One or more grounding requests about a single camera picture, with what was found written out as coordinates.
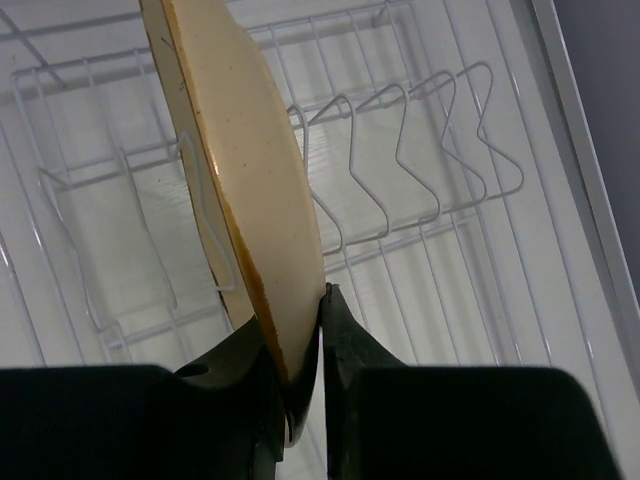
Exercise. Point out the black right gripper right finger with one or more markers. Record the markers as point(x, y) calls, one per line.
point(389, 420)

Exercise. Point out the yellow cream plate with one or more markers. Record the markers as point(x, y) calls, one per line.
point(248, 185)

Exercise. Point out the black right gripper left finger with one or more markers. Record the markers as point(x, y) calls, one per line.
point(217, 417)

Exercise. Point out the aluminium table edge rail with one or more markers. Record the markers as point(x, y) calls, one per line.
point(593, 47)

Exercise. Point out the white wire dish rack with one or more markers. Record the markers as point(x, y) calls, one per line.
point(449, 198)

